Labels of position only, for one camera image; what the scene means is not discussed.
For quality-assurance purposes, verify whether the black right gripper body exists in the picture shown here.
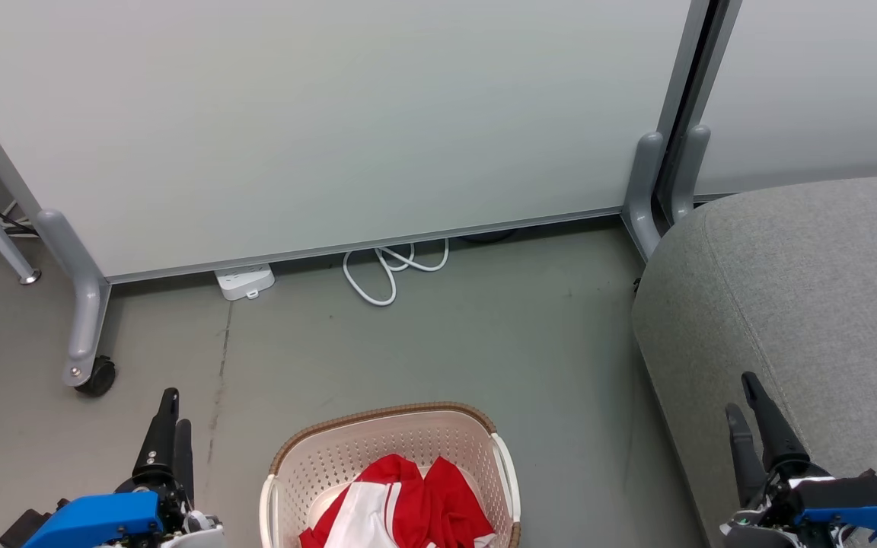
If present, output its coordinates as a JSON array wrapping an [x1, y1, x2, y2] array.
[[754, 459, 839, 534]]

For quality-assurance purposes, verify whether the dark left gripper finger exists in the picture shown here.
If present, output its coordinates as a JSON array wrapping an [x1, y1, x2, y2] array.
[[132, 388, 180, 485], [173, 419, 196, 505]]

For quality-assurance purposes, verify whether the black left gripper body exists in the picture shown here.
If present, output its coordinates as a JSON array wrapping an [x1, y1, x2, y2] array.
[[116, 475, 196, 543]]

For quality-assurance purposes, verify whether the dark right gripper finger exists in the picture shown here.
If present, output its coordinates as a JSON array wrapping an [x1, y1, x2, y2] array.
[[726, 403, 768, 509], [741, 371, 812, 473]]

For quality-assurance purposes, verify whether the red white striped jersey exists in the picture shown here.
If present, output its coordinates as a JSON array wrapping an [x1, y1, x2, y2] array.
[[299, 454, 439, 548]]

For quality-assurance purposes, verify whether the grey fabric sofa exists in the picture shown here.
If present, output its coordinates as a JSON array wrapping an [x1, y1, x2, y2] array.
[[631, 174, 877, 548]]

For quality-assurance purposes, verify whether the black caster wheel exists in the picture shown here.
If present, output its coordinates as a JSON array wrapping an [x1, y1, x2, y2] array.
[[75, 355, 117, 397]]

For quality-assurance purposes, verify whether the grey partition leg with caster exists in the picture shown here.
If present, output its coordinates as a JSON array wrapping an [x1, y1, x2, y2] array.
[[35, 209, 116, 389]]

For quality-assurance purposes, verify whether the white power strip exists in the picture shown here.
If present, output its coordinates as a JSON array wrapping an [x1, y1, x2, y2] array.
[[215, 263, 276, 301]]

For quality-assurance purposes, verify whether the cream perforated laundry basket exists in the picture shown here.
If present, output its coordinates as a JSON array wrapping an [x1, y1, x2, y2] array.
[[259, 402, 521, 548]]

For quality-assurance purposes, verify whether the narrow white partition panel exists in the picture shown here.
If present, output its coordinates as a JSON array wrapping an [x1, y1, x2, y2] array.
[[694, 0, 877, 202]]

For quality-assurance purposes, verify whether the large white partition panel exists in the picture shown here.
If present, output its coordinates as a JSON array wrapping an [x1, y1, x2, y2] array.
[[0, 0, 697, 285]]

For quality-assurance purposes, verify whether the looped white power cable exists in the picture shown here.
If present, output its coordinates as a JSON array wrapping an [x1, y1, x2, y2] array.
[[343, 238, 450, 307]]

